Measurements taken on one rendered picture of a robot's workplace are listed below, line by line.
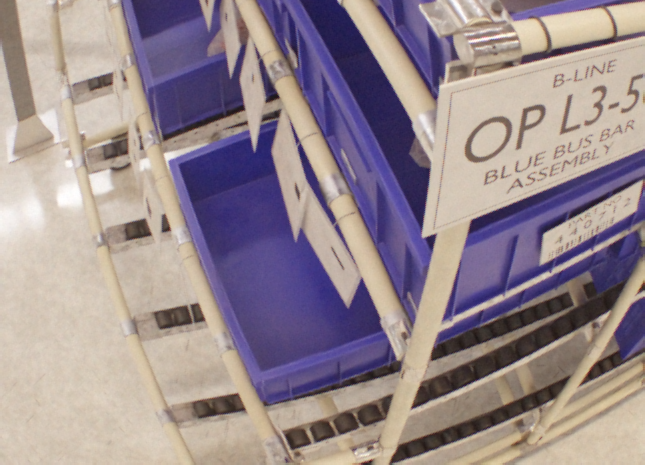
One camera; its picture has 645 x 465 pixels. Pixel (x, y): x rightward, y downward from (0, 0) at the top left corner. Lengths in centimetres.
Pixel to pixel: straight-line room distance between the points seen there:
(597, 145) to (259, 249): 84
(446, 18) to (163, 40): 120
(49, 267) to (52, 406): 38
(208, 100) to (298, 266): 31
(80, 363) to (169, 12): 88
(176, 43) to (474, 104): 118
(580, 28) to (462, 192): 21
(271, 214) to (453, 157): 89
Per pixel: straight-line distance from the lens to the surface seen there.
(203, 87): 179
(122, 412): 242
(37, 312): 255
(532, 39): 81
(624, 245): 172
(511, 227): 116
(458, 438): 201
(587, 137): 98
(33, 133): 276
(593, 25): 85
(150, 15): 202
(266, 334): 167
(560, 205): 118
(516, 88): 84
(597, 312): 172
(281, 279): 170
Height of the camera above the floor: 225
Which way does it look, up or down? 60 degrees down
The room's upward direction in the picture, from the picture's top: 3 degrees clockwise
